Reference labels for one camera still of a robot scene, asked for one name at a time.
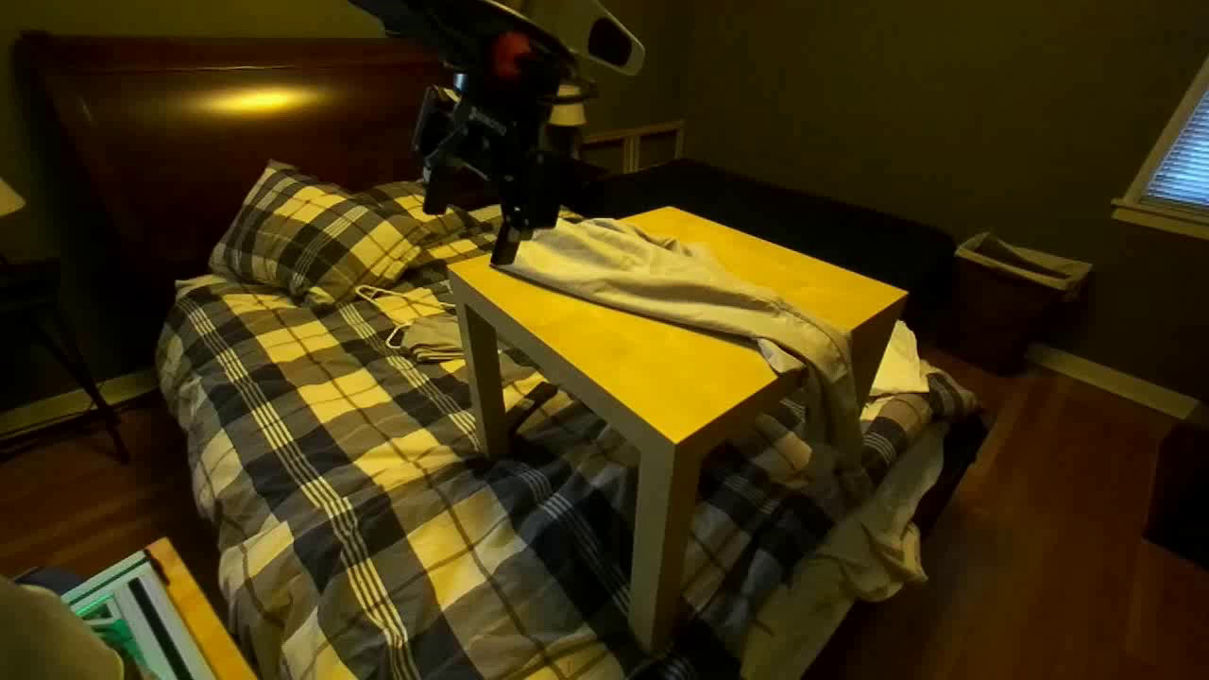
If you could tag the large plaid pillow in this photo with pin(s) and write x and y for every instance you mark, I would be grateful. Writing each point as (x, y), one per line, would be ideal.
(315, 230)

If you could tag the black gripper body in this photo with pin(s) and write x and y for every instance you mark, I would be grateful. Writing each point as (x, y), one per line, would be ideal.
(495, 137)

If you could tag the pale lampshade edge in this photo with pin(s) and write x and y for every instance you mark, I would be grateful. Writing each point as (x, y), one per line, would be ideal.
(9, 197)

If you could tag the small plaid pillow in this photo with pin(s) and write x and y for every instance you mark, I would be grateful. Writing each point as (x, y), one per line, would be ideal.
(435, 221)

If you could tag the dark side stand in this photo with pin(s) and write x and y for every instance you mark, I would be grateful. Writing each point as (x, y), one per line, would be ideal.
(43, 325)

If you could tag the small bedside lamp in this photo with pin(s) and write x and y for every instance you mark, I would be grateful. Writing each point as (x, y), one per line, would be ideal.
(567, 109)

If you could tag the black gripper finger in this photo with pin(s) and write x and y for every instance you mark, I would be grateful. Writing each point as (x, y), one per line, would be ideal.
(510, 242)

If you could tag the dark wooden headboard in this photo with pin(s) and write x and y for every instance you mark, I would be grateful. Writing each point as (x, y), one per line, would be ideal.
(154, 162)

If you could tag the orange wooden board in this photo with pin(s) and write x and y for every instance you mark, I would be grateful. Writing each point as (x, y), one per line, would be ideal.
(202, 617)

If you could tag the light grey cloth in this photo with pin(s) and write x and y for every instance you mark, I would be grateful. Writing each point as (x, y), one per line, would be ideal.
(654, 284)

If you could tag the brown waste bin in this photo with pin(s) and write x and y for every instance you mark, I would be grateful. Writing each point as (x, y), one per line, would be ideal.
(1014, 294)

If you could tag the green and white box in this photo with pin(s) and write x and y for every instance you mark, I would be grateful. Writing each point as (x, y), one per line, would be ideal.
(132, 617)

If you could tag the plaid duvet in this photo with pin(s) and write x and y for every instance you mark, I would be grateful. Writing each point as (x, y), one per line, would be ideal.
(325, 477)

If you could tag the white bed sheet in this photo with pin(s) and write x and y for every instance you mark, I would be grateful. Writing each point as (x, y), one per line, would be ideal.
(870, 540)

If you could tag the window with white frame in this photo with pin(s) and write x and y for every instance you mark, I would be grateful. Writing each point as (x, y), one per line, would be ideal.
(1176, 162)

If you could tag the light wooden side table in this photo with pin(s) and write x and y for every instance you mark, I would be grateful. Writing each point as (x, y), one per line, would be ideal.
(629, 362)

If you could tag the cream lampshade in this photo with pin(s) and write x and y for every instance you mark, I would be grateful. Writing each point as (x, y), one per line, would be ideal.
(43, 642)

